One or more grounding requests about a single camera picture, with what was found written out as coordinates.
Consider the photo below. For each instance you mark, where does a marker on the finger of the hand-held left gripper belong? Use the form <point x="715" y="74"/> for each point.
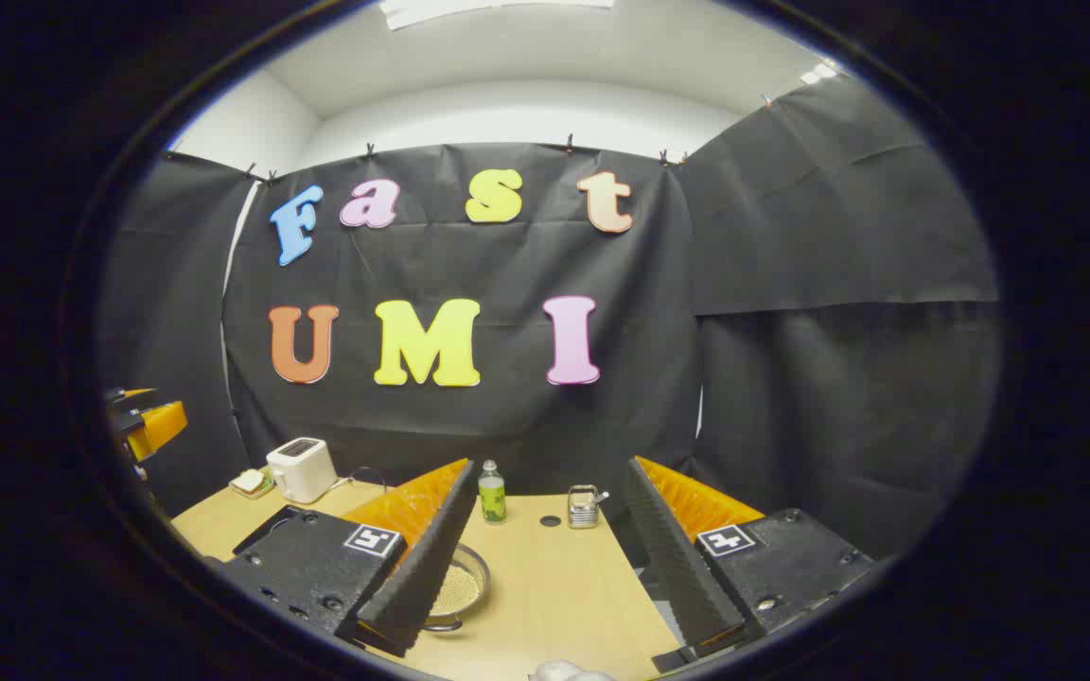
<point x="159" y="426"/>
<point x="133" y="394"/>

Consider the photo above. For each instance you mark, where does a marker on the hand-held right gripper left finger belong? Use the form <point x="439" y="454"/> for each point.
<point x="422" y="567"/>

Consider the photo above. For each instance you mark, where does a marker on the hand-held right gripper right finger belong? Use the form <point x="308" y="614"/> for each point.
<point x="682" y="567"/>

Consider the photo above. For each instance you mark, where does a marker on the pile of soybeans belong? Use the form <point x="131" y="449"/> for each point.
<point x="458" y="591"/>

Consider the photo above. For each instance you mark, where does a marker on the stainless steel pot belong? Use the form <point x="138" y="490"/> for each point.
<point x="474" y="577"/>

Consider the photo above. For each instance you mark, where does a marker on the green drink bottle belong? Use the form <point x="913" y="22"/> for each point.
<point x="492" y="497"/>

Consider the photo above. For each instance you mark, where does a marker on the green plate with sandwich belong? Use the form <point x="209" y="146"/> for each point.
<point x="251" y="482"/>

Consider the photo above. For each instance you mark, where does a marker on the white toaster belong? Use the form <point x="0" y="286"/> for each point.
<point x="301" y="468"/>

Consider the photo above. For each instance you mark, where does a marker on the ceiling light panel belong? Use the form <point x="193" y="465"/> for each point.
<point x="819" y="73"/>
<point x="498" y="9"/>

